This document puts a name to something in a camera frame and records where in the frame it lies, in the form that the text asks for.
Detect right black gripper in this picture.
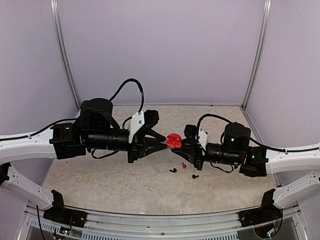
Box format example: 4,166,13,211
171,137,241,171

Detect red round charging case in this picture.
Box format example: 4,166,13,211
166,133,182,149

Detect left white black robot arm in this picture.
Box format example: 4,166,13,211
0,98,167,223

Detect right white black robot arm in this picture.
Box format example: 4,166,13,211
166,122,320,222

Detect black earbud at front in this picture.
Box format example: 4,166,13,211
169,168,177,173

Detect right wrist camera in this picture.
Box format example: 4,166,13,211
184,124,208,150

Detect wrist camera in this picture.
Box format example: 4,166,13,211
128,109,160,144
184,124,208,150

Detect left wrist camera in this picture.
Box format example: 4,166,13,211
128,109,160,144

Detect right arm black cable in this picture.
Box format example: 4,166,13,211
196,113,320,153

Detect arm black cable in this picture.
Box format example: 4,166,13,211
196,113,320,153
109,78,146,113

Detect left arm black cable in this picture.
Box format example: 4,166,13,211
109,78,146,113

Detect front aluminium rail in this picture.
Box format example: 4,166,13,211
18,197,310,240

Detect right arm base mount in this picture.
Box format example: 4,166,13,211
238,206,283,228

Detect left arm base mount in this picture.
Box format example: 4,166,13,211
43,206,88,228

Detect right aluminium frame post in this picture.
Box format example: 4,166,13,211
241,0,272,112

